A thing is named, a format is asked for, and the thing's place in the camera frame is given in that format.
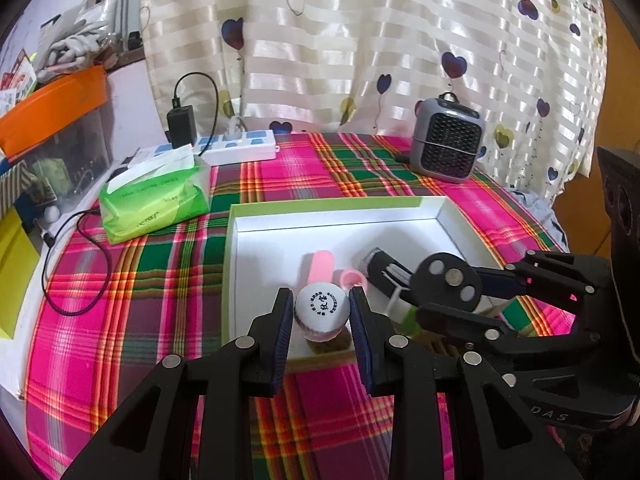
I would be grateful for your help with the white power strip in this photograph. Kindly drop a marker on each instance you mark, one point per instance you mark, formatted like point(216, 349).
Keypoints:
point(240, 147)

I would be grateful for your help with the striped heart-print curtain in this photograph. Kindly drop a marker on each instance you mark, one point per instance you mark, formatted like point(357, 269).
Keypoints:
point(350, 35)

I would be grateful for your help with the green white cardboard box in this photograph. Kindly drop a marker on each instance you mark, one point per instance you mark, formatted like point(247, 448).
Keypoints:
point(280, 240)

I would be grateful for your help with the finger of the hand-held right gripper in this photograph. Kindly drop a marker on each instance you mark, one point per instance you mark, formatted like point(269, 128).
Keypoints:
point(465, 325)
point(497, 282)

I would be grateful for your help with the black white mushroom-shaped holder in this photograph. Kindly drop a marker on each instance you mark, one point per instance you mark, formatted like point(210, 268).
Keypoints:
point(430, 287)

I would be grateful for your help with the white cloth pile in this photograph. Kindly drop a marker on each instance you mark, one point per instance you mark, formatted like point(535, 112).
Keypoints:
point(75, 45)

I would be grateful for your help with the white plug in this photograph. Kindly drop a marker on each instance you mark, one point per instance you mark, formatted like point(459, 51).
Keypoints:
point(236, 126)

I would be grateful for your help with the yellow-green cardboard box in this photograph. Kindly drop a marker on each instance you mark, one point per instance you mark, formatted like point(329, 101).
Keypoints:
point(15, 270)

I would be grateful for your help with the pink green plaid tablecloth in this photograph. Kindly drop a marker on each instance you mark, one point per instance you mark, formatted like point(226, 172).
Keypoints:
point(125, 310)

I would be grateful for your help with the grey mini heater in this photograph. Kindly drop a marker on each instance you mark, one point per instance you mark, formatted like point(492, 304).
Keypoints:
point(447, 140)

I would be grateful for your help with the light blue cloth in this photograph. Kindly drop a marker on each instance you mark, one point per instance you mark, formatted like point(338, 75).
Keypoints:
point(555, 225)

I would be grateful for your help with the wooden wardrobe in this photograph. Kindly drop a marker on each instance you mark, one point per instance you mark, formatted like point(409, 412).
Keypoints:
point(620, 85)

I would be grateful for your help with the green tissue pack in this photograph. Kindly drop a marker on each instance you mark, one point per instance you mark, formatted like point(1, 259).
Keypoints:
point(155, 200)

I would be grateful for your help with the clear container with orange lid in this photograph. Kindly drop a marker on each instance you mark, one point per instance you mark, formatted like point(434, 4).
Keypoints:
point(55, 100)

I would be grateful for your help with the black power adapter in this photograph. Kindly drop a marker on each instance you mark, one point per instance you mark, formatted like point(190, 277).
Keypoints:
point(181, 127)

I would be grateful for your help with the black rectangular device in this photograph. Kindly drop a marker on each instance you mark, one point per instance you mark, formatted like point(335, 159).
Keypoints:
point(377, 267)

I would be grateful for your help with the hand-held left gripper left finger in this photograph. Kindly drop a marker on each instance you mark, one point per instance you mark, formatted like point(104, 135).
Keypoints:
point(281, 340)

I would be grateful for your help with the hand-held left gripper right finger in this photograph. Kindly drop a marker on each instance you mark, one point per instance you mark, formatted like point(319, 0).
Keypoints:
point(361, 340)

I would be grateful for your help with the pink clip case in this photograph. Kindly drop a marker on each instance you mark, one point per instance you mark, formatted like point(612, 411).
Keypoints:
point(352, 276)

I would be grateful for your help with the green box with striped side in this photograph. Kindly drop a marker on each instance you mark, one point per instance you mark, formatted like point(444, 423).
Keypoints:
point(15, 180)

